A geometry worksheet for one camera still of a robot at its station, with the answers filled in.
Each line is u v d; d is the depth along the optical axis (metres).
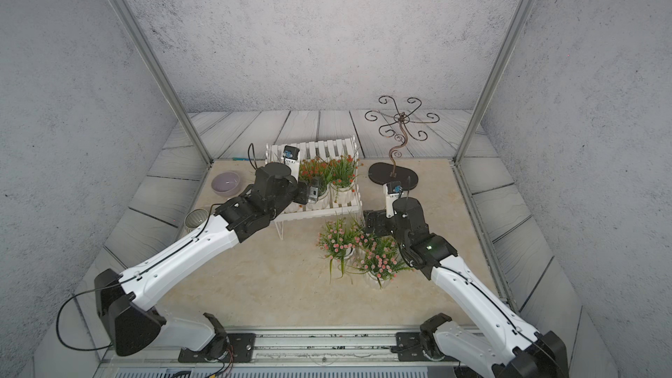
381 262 0.74
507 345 0.39
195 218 0.98
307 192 0.66
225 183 1.09
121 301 0.39
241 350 0.73
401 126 0.93
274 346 0.74
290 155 0.62
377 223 0.68
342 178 0.79
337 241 0.79
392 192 0.66
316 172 0.79
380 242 0.79
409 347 0.72
